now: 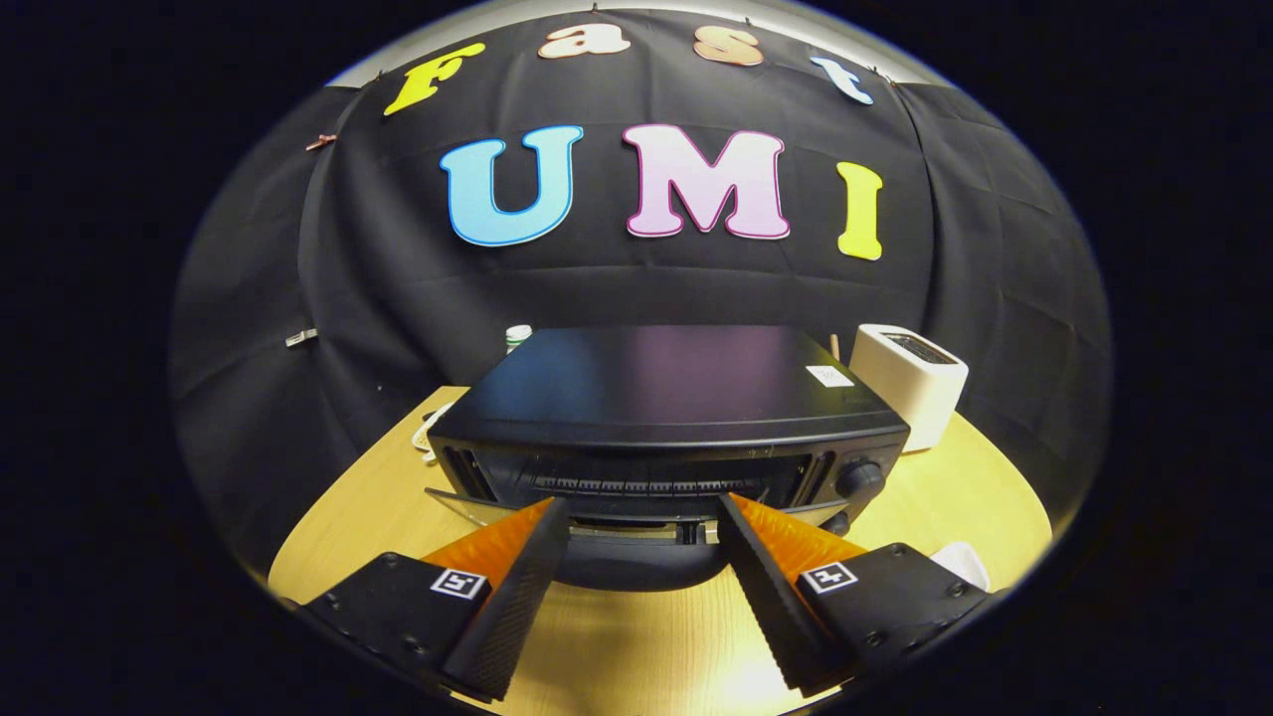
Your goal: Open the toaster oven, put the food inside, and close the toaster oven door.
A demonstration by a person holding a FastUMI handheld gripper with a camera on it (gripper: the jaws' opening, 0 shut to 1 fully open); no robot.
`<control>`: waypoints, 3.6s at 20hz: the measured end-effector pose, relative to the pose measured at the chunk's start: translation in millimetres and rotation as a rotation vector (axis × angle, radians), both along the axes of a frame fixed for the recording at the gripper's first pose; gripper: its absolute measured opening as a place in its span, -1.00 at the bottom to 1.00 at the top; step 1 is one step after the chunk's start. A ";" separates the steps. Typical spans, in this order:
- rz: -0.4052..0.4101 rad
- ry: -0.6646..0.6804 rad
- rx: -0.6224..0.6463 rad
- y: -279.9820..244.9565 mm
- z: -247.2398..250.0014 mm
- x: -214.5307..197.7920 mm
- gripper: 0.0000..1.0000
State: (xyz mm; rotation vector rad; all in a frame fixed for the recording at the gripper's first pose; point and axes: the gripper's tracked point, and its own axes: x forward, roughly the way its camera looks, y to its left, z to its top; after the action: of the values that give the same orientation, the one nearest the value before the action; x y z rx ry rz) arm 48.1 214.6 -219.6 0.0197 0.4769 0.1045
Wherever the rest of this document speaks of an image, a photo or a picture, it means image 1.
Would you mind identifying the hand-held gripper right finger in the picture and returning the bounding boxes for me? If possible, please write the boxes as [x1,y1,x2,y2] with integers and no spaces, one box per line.
[718,492,991,697]

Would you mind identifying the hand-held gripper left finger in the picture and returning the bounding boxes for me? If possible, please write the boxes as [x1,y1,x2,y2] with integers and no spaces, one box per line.
[298,497,571,703]

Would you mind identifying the black toaster oven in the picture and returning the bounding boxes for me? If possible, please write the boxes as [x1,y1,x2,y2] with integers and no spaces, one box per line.
[425,324,911,593]

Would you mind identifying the white slot toaster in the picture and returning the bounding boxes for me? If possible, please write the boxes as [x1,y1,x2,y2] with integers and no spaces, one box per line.
[848,324,970,453]

